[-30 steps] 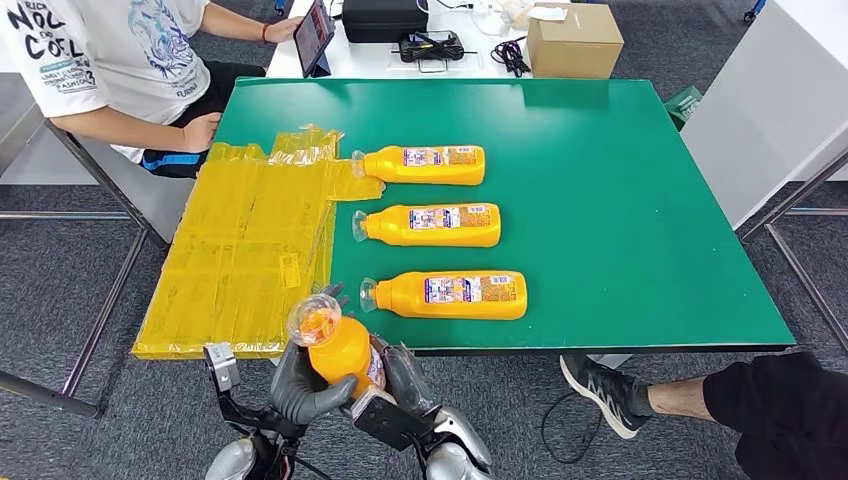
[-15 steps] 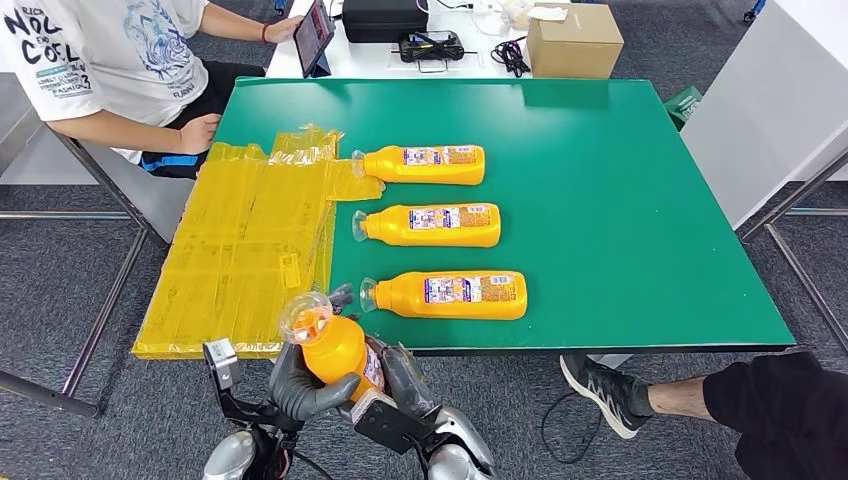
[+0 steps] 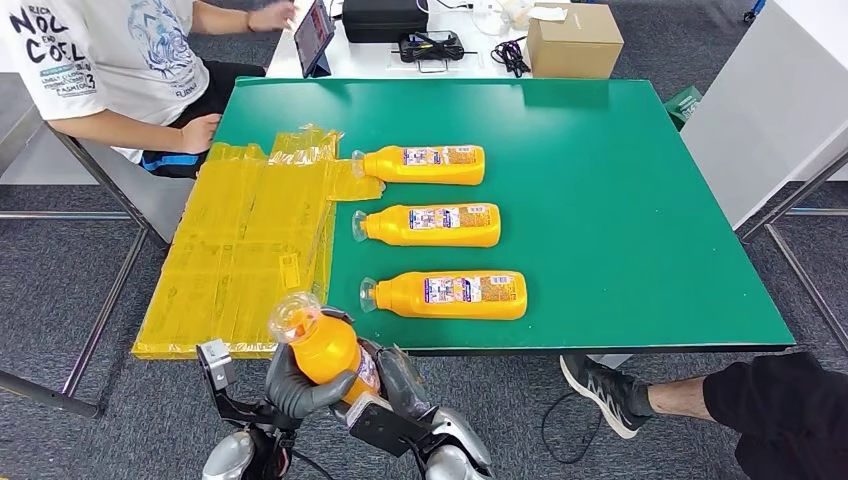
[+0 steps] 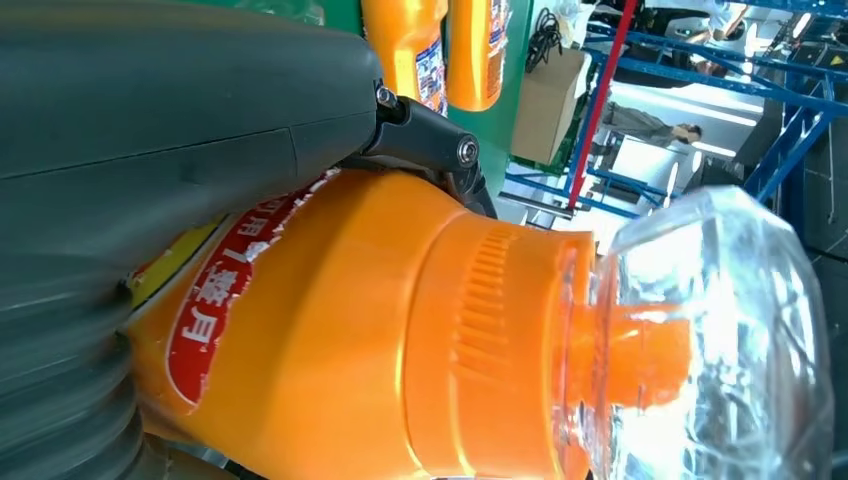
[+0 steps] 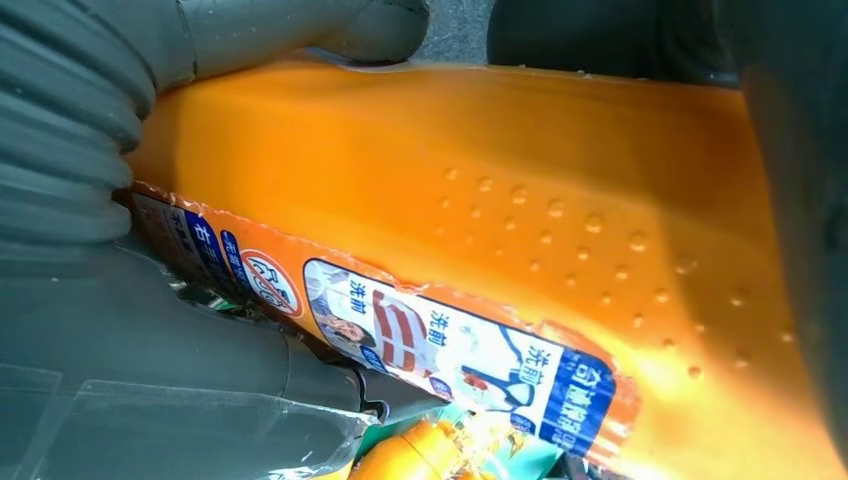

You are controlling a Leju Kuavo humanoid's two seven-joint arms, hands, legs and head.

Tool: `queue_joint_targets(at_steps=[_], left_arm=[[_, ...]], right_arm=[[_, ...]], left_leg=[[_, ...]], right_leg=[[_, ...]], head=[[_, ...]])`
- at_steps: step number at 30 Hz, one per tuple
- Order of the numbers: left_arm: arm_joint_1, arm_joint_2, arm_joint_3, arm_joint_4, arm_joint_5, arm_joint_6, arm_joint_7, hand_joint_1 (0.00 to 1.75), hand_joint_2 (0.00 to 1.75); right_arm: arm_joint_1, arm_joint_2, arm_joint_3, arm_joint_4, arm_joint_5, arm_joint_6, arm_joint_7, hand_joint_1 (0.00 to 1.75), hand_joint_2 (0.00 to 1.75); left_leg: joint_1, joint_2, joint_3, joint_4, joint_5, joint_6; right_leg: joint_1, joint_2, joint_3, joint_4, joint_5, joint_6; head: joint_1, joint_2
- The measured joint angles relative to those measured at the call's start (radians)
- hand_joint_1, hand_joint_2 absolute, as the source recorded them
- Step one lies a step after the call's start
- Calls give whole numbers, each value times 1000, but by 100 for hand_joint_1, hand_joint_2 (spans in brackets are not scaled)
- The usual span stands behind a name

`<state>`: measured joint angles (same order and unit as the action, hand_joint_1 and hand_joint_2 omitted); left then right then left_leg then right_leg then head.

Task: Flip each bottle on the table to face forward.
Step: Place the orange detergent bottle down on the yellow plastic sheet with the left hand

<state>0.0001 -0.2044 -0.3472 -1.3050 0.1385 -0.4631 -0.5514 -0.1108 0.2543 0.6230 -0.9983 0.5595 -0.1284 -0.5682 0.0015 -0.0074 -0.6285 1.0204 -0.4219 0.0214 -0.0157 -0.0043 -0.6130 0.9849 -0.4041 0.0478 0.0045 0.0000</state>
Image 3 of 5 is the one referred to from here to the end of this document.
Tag green bag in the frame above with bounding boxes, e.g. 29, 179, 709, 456
663, 84, 704, 132

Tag white desk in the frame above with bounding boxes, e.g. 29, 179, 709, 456
264, 0, 531, 81

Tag black tablet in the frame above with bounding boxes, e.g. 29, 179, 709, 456
293, 0, 337, 79

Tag black handheld controller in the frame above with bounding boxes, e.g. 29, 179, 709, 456
390, 29, 478, 74

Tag person's left hand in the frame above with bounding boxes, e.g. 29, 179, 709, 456
246, 1, 297, 33

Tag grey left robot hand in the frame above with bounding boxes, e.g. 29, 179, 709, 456
264, 305, 359, 422

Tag steel table frame legs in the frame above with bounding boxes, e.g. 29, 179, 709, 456
735, 148, 848, 356

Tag black carrying case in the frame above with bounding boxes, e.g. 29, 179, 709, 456
341, 0, 430, 45

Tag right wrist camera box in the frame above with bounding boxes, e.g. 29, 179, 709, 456
345, 394, 435, 460

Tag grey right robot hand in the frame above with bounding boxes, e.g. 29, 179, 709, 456
331, 339, 439, 425

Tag orange detergent bottle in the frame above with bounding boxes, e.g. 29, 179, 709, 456
351, 144, 486, 187
351, 202, 503, 249
268, 291, 382, 407
358, 270, 529, 322

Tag clear plastic bag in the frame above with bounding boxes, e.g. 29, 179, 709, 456
471, 0, 531, 38

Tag yellow taped cardboard board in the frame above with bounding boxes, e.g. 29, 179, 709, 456
131, 124, 387, 362

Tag person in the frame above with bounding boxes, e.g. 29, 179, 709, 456
559, 351, 848, 480
0, 0, 297, 180

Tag white bench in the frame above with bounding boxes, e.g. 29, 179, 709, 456
66, 132, 197, 245

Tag person's right hand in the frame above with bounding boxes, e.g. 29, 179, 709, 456
180, 113, 223, 155

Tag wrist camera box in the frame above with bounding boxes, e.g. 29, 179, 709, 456
345, 394, 435, 460
195, 339, 303, 432

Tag white side table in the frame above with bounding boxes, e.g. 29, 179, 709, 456
678, 0, 848, 230

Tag brown cardboard box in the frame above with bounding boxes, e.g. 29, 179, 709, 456
525, 2, 625, 81

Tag steel frame table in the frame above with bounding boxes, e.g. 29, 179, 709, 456
0, 72, 174, 420

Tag black floor cable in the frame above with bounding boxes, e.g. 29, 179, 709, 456
541, 389, 604, 465

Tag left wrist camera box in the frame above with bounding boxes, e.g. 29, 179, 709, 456
195, 339, 303, 432

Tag black cable bundle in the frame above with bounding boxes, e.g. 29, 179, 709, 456
490, 36, 533, 79

